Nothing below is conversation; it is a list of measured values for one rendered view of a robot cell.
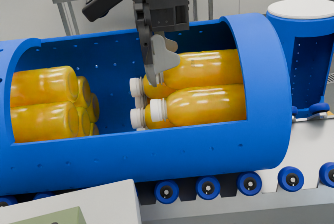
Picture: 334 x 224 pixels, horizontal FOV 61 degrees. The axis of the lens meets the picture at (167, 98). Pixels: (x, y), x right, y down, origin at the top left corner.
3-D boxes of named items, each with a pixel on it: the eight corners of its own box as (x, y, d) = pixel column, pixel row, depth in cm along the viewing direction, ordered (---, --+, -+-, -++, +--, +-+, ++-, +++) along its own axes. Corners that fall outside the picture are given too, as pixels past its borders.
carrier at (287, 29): (245, 169, 162) (295, 193, 144) (254, 15, 117) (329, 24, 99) (269, 142, 179) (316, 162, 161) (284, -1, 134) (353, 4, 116)
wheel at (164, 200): (182, 184, 51) (182, 182, 53) (158, 176, 51) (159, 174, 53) (174, 208, 50) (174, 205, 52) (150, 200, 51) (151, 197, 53)
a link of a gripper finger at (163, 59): (183, 90, 47) (178, 33, 44) (147, 93, 47) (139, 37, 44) (182, 84, 50) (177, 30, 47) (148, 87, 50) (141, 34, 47)
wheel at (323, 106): (334, 108, 66) (331, 100, 67) (314, 110, 66) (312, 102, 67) (325, 113, 70) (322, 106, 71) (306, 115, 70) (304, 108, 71)
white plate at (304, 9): (255, 12, 116) (255, 15, 117) (329, 20, 99) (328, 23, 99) (285, -4, 132) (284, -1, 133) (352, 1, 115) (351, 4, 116)
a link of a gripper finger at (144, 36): (153, 66, 44) (145, 7, 41) (143, 67, 44) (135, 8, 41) (153, 59, 48) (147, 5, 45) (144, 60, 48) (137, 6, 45)
